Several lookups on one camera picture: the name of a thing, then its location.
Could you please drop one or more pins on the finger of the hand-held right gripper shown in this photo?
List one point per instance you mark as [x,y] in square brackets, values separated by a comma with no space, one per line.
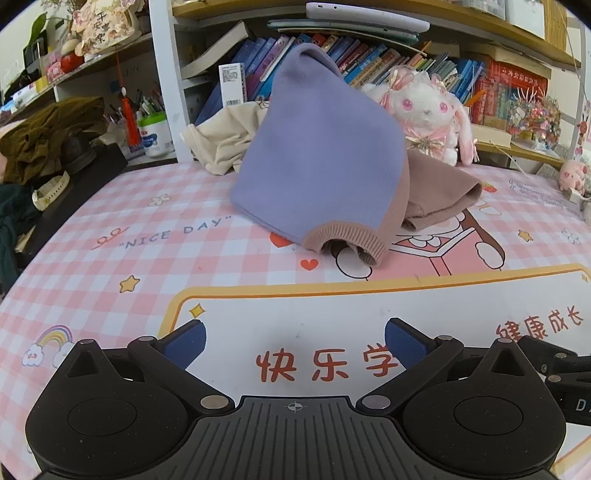
[549,355]
[568,385]

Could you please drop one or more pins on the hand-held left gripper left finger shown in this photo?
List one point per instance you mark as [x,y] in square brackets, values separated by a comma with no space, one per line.
[187,346]

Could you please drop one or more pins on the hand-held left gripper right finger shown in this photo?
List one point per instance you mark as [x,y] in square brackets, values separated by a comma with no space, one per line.
[406,344]

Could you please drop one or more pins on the purple and brown sweater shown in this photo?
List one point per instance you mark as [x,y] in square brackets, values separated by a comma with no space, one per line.
[314,161]

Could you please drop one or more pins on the pink checked printed mat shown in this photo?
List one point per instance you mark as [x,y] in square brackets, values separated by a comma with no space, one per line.
[184,258]

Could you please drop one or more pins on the white charger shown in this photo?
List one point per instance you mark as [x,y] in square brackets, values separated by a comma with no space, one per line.
[577,197]

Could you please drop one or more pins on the small pink plush pig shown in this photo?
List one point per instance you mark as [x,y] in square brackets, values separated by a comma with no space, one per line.
[572,175]

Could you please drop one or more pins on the cream watch band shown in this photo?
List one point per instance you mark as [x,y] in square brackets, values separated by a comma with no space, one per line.
[48,194]

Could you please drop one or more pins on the dark green garment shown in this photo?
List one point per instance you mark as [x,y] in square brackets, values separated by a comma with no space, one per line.
[14,230]

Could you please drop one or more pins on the white can green rim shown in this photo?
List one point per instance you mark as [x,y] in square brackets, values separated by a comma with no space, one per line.
[156,138]

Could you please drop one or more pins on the beige garment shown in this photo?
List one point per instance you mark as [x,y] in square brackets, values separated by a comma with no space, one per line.
[221,138]

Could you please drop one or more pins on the dark round container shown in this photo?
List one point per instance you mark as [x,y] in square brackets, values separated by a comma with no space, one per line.
[78,154]

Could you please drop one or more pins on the cream box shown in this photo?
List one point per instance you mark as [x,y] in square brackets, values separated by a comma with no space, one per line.
[491,136]

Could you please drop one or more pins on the red tassel ornament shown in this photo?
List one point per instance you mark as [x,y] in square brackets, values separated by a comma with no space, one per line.
[131,124]

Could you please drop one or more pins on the colourful bead flower bouquet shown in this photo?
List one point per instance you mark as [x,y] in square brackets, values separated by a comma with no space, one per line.
[535,120]

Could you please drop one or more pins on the white pink plush bunny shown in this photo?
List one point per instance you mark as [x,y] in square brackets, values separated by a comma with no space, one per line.
[425,106]

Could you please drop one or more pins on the bunch of pens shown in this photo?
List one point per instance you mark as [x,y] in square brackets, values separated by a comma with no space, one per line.
[150,106]

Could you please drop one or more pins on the olive green garment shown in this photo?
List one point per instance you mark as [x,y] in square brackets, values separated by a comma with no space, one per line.
[46,134]

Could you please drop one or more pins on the white barcode box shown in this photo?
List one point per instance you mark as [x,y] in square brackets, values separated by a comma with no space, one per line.
[232,85]

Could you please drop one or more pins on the red boxed book set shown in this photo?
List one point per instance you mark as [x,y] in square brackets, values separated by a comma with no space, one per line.
[512,87]

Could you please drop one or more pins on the white wooden bookshelf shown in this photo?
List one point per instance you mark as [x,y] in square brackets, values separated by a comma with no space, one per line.
[161,69]

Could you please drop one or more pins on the thick grey paperback book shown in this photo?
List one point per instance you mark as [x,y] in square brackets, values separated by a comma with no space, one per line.
[217,50]

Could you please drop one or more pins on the row of colourful books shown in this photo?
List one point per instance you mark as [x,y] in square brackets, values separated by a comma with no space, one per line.
[344,50]

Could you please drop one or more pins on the red apple ornament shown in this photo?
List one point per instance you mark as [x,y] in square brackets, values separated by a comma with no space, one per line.
[71,63]

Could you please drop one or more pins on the green flat folder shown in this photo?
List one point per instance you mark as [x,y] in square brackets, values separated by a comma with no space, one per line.
[341,30]

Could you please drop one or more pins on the floral ornament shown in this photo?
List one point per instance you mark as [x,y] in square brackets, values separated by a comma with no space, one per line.
[104,27]

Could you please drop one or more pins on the white tablet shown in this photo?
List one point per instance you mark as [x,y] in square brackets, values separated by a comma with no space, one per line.
[369,16]

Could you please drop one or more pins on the green leafy plant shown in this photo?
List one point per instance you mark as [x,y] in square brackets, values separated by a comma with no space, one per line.
[37,27]

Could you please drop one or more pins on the pink wall poster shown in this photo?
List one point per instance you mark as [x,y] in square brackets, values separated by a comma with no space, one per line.
[585,129]

